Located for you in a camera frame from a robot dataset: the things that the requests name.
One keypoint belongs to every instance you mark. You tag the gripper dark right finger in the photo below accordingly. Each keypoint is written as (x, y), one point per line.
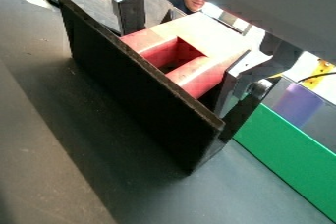
(271, 58)

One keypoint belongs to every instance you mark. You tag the red square-circle object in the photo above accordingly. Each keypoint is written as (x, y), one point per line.
(196, 45)

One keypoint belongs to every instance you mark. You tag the black curved regrasp stand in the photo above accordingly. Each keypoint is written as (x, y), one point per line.
(176, 119)

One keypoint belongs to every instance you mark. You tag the green shape-sorter fixture block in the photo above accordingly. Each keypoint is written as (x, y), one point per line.
(294, 155)

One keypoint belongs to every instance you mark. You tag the person in background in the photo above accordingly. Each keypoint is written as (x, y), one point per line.
(188, 6)

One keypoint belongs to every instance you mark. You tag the purple cylinder peg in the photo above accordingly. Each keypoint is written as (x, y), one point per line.
(298, 104)

